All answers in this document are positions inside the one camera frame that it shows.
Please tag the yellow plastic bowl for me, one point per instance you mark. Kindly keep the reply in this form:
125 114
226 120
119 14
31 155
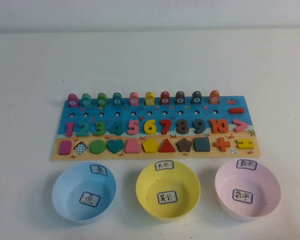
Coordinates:
150 185

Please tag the red triangle piece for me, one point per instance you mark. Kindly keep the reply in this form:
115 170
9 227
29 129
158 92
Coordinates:
167 147

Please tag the dark grey fish peg 9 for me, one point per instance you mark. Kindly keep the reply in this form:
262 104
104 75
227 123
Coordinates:
196 97

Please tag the pink fish peg 5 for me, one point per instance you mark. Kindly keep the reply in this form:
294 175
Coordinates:
134 99

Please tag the blue plastic bowl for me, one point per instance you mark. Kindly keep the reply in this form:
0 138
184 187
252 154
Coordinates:
70 185

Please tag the pink plastic bowl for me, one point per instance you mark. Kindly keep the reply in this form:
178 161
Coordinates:
265 185

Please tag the pink number 5 piece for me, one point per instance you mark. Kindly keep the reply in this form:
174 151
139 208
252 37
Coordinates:
133 128

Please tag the teal number 4 piece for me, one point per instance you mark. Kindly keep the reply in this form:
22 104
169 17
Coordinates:
118 129

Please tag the magenta rectangle piece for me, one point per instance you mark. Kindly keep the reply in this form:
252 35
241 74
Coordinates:
65 147

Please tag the yellow equals sign piece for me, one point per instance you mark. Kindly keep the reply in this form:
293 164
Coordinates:
245 144

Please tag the yellow fish peg 6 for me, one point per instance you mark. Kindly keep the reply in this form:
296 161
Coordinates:
150 98

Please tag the red minus sign piece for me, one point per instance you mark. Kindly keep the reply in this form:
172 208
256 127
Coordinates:
236 110

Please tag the magenta fish peg 1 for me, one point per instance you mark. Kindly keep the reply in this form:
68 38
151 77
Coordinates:
73 100

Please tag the pink greater-than sign piece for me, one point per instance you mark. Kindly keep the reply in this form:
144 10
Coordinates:
243 125

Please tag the yellow pentagon piece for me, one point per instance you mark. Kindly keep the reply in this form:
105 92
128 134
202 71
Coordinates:
150 146

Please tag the green circle piece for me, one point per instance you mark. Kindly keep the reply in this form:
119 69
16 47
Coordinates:
97 146

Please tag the yellow number 6 piece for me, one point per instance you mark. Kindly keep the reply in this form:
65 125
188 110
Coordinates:
148 128

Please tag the dark grey square piece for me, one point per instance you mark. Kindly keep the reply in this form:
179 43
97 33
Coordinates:
201 144

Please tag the orange plus sign piece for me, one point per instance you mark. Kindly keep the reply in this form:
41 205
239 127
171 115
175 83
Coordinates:
222 144

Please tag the magenta number 1 piece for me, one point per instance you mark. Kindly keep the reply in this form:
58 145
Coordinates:
69 129

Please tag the wooden number puzzle board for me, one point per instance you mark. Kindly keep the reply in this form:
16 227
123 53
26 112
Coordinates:
180 110

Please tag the brown number 8 piece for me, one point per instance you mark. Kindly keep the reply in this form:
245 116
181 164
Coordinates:
183 126

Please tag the teal fish peg 4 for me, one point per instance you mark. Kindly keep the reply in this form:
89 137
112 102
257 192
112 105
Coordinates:
117 99

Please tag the red number 7 piece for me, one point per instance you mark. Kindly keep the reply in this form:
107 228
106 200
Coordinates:
166 127

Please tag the orange fish peg 10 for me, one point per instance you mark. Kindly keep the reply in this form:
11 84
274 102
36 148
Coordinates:
214 97

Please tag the green number 3 piece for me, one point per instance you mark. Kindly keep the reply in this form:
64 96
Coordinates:
101 128

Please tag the red fish peg 7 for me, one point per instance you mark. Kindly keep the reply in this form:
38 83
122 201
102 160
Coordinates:
165 98

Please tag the teal fish peg 2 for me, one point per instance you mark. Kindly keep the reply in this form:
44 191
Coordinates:
86 100

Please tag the pink trapezoid piece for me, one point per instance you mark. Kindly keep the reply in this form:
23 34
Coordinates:
133 146

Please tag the brown fish peg 8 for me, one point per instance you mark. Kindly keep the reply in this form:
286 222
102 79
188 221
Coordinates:
180 97

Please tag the teal heart piece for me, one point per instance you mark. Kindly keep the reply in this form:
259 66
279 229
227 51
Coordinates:
115 145

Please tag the green fish peg 3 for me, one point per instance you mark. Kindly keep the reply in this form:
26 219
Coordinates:
101 99

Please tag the orange number 10 piece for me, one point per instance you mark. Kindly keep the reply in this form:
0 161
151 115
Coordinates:
214 126

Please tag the dark grey number 9 piece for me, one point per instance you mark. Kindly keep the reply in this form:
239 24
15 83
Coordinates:
202 125

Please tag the brown star piece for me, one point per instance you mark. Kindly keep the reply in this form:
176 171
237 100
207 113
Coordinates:
184 145

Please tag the teal number 2 piece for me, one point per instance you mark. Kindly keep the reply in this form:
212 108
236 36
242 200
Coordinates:
83 132

